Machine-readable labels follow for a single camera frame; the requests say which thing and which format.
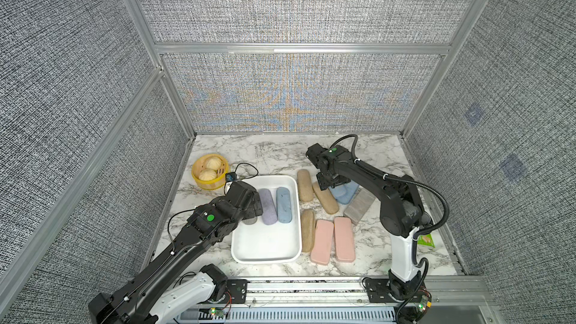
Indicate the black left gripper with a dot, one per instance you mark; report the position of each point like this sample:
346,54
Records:
253,211

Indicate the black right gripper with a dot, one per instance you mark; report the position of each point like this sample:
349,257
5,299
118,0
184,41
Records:
322,184

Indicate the grey fabric glasses case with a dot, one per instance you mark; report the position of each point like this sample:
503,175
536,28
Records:
250,221

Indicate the purple fabric glasses case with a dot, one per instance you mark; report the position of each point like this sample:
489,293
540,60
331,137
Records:
269,211

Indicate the blue glasses case front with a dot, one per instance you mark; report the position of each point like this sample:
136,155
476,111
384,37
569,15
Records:
284,205

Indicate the blue glasses case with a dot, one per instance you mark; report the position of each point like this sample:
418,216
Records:
344,193
284,205

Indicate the tan glasses case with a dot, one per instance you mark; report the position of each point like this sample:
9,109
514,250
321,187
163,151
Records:
326,199
308,226
305,190

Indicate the tan glasses case back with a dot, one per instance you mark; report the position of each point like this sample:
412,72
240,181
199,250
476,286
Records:
305,190

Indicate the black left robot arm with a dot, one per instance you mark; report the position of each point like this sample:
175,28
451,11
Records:
209,223

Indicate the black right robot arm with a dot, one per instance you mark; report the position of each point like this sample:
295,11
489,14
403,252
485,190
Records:
402,213

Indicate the blue glasses case right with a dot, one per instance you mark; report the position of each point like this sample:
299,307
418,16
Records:
344,193

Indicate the white plastic storage tray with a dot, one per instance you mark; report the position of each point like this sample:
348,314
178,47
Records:
260,243

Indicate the grey rectangular glasses case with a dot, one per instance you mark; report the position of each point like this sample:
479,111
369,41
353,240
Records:
359,205

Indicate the pink glasses case right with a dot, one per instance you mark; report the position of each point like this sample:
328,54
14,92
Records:
344,243

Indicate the pink glasses case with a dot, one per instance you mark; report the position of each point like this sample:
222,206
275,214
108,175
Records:
322,248
344,243

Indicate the tan glasses case front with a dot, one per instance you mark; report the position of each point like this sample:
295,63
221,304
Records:
308,226

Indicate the pink glasses case left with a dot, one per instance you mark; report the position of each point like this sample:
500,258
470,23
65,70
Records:
322,248

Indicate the steamed bun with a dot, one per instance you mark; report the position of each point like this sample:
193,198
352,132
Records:
213,163
207,175

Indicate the yellow bamboo steamer basket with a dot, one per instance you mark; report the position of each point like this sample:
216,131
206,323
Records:
219,182

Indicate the green packet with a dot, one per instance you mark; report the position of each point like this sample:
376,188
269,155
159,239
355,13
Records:
426,240

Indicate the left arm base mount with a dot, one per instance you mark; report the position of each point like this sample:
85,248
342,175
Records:
234,291

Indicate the aluminium front rail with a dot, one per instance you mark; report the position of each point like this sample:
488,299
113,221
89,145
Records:
314,299

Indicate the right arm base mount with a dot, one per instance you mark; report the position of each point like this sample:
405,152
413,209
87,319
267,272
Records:
378,291

